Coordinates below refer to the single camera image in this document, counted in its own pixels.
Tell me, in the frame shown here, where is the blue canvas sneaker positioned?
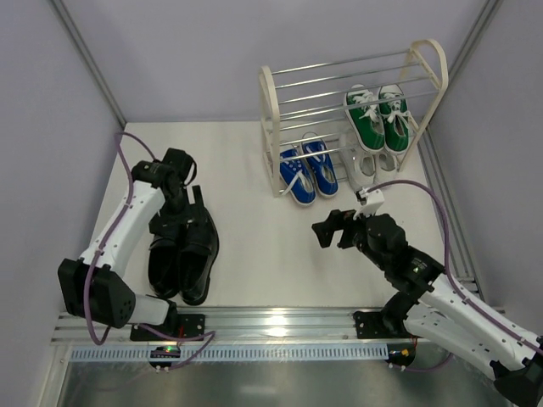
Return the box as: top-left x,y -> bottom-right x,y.
279,148 -> 316,206
301,132 -> 339,198

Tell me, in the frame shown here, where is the green canvas sneaker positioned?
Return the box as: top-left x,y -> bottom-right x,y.
344,84 -> 385,153
378,84 -> 411,155

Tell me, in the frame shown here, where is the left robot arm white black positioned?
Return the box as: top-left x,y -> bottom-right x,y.
58,148 -> 196,328

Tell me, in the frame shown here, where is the cream metal shoe rack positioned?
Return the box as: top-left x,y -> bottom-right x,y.
258,39 -> 449,198

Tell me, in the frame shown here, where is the white sneaker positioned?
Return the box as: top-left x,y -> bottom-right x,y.
339,134 -> 376,192
373,151 -> 398,182

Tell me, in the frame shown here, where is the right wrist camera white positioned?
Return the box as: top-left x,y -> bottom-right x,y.
353,188 -> 384,220

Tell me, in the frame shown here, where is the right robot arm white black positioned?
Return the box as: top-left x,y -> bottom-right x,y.
311,209 -> 542,406

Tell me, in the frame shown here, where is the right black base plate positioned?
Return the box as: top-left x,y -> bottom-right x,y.
353,310 -> 410,339

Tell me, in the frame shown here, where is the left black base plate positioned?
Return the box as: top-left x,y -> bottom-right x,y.
130,314 -> 205,342

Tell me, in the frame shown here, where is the black leather shoe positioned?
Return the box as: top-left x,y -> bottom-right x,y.
148,231 -> 185,299
178,203 -> 220,306

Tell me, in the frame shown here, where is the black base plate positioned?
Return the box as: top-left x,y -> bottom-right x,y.
130,314 -> 205,342
353,310 -> 410,339

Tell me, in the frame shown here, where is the aluminium mounting rail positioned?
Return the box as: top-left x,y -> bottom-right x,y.
50,306 -> 381,345

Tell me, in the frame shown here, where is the slotted grey cable duct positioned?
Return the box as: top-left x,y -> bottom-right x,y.
69,343 -> 389,362

